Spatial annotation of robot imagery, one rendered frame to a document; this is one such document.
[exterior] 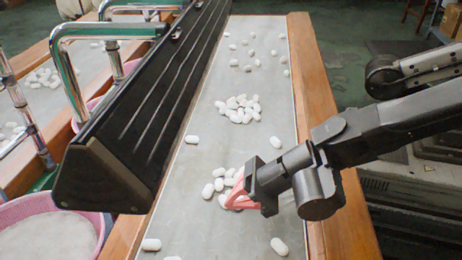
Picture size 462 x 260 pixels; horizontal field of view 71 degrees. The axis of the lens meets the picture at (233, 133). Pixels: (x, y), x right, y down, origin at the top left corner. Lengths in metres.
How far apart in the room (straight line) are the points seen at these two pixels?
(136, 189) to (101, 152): 0.04
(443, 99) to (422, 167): 0.83
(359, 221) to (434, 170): 0.71
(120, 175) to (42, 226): 0.51
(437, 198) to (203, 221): 0.90
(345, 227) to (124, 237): 0.39
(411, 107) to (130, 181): 0.38
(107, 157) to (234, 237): 0.41
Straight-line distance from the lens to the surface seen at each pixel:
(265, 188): 0.55
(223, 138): 0.85
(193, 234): 0.64
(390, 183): 1.27
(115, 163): 0.25
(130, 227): 0.64
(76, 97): 0.53
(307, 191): 0.48
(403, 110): 0.50
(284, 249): 0.59
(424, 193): 1.31
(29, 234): 0.76
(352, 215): 0.66
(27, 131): 0.84
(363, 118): 0.50
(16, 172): 0.87
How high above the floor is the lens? 1.24
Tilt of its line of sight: 35 degrees down
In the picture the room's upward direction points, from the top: 2 degrees counter-clockwise
